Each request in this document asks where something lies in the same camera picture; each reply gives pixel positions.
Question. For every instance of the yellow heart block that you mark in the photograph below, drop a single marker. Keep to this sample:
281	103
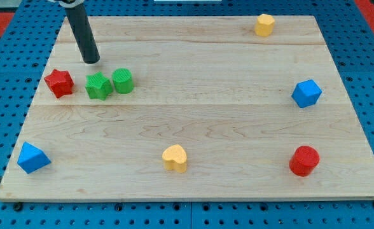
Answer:
175	158

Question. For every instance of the blue cube block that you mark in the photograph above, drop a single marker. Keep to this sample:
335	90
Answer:
306	93

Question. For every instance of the light wooden board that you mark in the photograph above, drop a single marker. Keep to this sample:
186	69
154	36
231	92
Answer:
210	85

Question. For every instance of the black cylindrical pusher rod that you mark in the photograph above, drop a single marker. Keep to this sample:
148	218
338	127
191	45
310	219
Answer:
78	20

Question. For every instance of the red star block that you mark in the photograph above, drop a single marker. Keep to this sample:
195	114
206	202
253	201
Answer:
60	83

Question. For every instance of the green cylinder block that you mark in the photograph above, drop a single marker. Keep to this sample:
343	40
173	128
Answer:
122	79

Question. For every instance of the green star block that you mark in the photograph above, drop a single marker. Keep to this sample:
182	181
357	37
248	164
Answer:
98	86

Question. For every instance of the red cylinder block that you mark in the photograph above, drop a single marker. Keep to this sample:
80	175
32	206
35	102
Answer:
304	161

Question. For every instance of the yellow hexagon block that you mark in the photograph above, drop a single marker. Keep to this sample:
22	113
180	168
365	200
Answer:
264	25

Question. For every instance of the white bracket at top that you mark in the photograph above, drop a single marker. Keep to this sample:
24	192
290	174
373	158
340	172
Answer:
66	1

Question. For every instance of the blue triangle block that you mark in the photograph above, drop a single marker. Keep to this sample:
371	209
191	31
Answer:
32	158

